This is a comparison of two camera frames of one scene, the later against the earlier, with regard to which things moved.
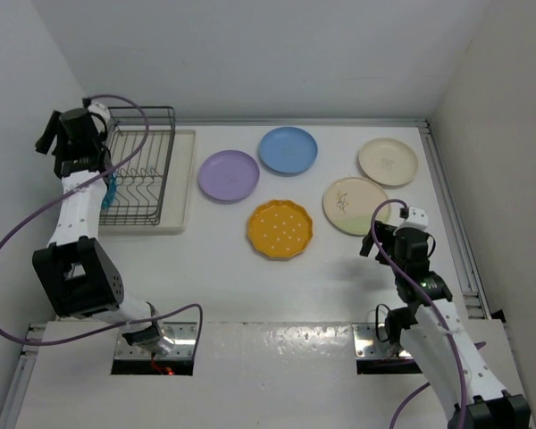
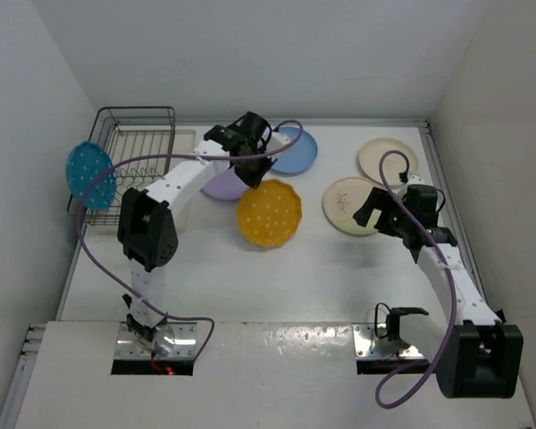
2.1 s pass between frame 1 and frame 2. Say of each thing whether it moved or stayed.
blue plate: stayed
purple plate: stayed
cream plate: stayed
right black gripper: moved
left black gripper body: moved
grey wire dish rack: stayed
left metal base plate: stayed
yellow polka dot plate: moved
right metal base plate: stayed
